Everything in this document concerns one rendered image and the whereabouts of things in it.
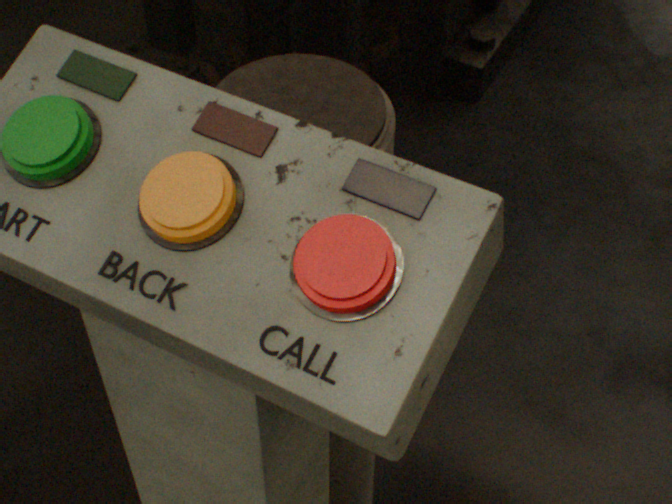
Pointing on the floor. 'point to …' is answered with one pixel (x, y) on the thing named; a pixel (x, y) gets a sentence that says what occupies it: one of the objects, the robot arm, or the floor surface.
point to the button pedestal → (237, 288)
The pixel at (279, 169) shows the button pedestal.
